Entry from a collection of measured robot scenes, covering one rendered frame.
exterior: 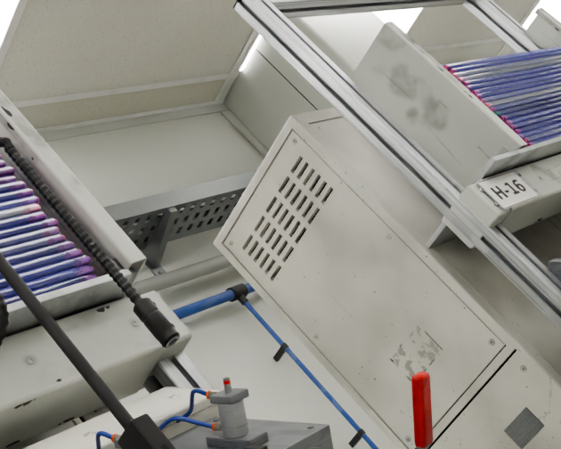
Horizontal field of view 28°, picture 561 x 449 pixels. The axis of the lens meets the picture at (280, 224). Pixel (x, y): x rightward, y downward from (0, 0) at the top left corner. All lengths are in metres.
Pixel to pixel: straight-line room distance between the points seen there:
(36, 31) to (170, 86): 0.83
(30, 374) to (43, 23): 2.56
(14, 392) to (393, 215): 0.97
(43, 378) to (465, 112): 1.02
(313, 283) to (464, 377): 0.32
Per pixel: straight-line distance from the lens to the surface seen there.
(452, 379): 1.86
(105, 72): 3.90
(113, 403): 0.66
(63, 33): 3.62
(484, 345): 1.81
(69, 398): 1.08
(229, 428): 0.95
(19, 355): 1.05
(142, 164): 4.00
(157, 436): 0.65
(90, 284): 1.09
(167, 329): 0.94
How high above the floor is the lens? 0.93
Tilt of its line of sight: 20 degrees up
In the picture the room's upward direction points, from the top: 43 degrees counter-clockwise
